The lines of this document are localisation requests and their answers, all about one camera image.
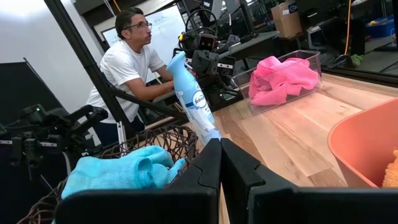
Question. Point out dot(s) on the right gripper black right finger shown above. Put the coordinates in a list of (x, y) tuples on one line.
[(311, 207)]

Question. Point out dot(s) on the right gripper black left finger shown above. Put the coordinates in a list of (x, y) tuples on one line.
[(140, 207)]

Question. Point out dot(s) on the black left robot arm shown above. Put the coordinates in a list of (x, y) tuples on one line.
[(220, 90)]

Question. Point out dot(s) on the blue microfiber towel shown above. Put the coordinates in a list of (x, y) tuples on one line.
[(118, 171)]

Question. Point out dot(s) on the pink microfiber towel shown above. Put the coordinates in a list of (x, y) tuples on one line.
[(280, 81)]

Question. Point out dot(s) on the yellow microfiber towel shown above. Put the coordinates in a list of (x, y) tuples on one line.
[(391, 171)]

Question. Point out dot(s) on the light blue Febreze spray bottle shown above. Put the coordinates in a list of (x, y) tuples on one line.
[(192, 99)]

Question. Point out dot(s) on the grey desk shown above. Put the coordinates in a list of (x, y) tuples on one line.
[(248, 43)]

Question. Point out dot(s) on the whiteboard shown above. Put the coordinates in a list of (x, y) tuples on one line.
[(164, 31)]

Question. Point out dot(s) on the dark brown wicker basket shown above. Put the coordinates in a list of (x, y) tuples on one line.
[(174, 140)]

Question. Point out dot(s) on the orange plastic basket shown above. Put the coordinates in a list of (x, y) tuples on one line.
[(357, 143)]

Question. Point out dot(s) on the person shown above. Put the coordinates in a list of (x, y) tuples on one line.
[(124, 68)]

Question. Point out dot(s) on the cardboard box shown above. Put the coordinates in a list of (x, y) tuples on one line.
[(286, 20)]

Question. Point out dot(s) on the clear plastic bin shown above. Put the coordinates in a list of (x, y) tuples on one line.
[(314, 62)]

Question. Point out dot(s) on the black panel screen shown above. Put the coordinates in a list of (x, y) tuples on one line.
[(25, 87)]

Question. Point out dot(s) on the blue storage tub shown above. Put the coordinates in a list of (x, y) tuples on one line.
[(381, 28)]

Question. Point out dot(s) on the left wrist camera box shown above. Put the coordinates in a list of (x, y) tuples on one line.
[(207, 42)]

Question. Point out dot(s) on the black diagonal frame brace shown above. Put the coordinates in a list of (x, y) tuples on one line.
[(146, 104)]

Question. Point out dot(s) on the black frame pole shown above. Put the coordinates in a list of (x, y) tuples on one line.
[(87, 62)]

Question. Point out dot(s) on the black table edge rail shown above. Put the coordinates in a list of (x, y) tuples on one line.
[(360, 76)]

